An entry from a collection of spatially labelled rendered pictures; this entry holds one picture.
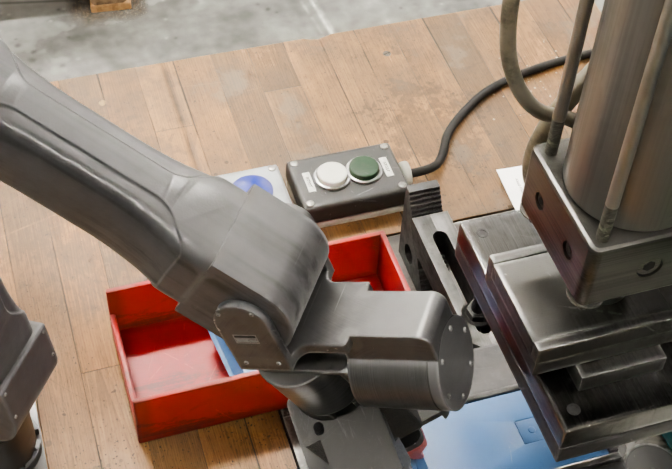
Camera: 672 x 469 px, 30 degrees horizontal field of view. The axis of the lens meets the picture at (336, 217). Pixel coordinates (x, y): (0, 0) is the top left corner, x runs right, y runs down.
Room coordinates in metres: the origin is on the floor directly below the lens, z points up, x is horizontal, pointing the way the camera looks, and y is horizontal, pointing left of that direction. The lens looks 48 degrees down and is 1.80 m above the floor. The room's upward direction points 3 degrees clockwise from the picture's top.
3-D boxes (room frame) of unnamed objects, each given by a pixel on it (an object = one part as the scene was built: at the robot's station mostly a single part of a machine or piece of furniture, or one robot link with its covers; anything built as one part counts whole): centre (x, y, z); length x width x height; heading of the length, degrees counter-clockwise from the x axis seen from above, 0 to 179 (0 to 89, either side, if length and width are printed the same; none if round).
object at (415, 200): (0.74, -0.09, 0.95); 0.06 x 0.03 x 0.09; 20
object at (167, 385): (0.64, 0.05, 0.93); 0.25 x 0.12 x 0.06; 110
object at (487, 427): (0.51, -0.13, 1.00); 0.15 x 0.07 x 0.03; 110
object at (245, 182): (0.80, 0.08, 0.93); 0.04 x 0.04 x 0.02
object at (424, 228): (0.68, -0.11, 0.95); 0.15 x 0.03 x 0.10; 20
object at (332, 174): (0.83, 0.01, 0.93); 0.03 x 0.03 x 0.02
